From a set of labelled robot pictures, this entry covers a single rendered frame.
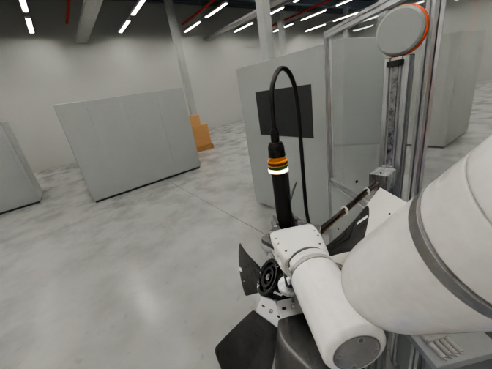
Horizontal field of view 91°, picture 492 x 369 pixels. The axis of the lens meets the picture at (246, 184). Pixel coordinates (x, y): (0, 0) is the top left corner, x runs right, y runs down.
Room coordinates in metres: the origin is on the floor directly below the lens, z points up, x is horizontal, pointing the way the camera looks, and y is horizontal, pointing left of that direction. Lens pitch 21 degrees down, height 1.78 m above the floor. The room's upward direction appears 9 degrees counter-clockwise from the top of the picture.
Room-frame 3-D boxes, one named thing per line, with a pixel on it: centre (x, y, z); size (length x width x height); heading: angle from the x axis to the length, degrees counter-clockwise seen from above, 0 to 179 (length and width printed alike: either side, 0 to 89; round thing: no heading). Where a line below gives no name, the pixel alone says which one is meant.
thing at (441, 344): (0.56, -0.57, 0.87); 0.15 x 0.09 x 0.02; 8
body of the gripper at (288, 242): (0.40, -0.09, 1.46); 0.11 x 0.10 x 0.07; 4
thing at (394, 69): (0.93, -0.60, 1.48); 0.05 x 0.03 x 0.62; 39
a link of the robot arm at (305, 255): (0.34, -0.09, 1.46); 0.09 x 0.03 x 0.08; 94
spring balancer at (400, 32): (0.96, -0.64, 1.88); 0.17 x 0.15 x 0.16; 4
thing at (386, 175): (0.90, -0.56, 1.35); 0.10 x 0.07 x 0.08; 129
